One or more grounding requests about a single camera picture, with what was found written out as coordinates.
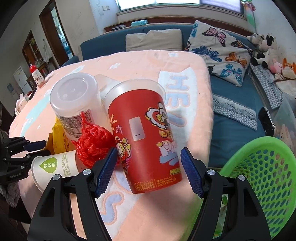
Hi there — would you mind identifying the white paper cup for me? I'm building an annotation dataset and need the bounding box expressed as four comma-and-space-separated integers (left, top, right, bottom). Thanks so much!
31, 151, 79, 192

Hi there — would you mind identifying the yellow snack wrapper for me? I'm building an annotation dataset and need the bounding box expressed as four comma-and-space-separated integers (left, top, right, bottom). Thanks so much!
44, 117, 75, 155

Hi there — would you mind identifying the red printed cup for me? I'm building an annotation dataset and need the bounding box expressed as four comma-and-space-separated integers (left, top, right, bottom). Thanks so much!
104, 79, 182, 194

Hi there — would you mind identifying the white tissue pack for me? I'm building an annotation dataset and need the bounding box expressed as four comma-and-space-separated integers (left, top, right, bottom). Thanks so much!
15, 93, 29, 115

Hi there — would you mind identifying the green plastic basket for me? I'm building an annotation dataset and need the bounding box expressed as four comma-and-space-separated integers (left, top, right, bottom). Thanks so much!
219, 137, 295, 238

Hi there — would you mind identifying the red knitted yarn piece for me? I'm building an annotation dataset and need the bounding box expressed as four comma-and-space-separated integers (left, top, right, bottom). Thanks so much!
71, 111, 115, 168

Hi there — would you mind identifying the red cap white bottle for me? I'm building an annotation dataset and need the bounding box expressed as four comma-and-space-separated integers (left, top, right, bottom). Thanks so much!
30, 65, 46, 88

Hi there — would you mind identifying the large clear plastic cup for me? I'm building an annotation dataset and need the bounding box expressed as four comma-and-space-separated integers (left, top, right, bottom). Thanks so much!
50, 73, 111, 141

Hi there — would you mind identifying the pink fleece table blanket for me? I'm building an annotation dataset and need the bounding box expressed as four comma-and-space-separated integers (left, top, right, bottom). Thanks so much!
10, 50, 213, 240

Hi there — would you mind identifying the blue sofa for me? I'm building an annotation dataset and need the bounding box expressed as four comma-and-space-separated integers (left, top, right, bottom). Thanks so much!
61, 22, 278, 168

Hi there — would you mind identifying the grey patterned cloth strip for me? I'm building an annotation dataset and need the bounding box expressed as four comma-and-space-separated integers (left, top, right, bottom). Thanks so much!
212, 94, 258, 131

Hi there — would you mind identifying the clear plastic storage box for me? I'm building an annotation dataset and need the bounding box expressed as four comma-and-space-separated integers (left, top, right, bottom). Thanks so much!
273, 93, 296, 153

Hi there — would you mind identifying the orange fox plush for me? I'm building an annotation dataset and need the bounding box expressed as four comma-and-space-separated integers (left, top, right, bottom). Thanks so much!
282, 58, 296, 79

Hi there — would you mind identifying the pink plush toy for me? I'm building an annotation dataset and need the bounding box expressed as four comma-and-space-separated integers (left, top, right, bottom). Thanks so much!
268, 59, 283, 74

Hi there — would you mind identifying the butterfly print pillow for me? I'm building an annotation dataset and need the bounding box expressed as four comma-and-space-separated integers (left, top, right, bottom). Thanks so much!
186, 20, 253, 87

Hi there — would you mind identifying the beige cushion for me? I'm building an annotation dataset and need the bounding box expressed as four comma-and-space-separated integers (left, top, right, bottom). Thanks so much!
125, 29, 183, 52

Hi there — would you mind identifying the black white plush cow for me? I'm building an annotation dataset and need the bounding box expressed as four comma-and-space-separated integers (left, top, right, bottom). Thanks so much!
251, 35, 278, 69

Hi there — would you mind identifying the grey plush toy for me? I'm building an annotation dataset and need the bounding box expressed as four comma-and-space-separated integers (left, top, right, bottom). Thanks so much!
246, 33, 264, 46

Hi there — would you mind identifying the window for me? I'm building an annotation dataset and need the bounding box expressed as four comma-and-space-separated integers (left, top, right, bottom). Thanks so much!
116, 0, 244, 14

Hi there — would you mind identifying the dark wooden door frame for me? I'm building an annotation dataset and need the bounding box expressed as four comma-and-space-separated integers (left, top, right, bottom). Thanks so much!
39, 1, 74, 66

